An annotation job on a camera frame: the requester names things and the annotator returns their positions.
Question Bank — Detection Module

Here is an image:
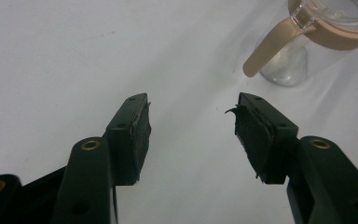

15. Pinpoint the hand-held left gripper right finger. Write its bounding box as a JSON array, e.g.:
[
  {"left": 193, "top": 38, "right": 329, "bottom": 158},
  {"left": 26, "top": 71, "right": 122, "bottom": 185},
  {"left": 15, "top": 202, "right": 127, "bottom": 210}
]
[{"left": 225, "top": 91, "right": 358, "bottom": 224}]

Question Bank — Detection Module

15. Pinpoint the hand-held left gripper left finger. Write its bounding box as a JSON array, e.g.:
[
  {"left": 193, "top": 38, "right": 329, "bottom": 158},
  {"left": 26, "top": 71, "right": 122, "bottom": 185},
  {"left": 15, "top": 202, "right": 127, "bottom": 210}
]
[{"left": 50, "top": 92, "right": 153, "bottom": 224}]

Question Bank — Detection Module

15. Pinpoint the clear pitcher with beige handle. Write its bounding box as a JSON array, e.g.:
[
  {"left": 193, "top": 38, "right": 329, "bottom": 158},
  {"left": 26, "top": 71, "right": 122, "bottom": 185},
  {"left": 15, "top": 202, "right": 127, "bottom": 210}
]
[{"left": 241, "top": 0, "right": 358, "bottom": 88}]

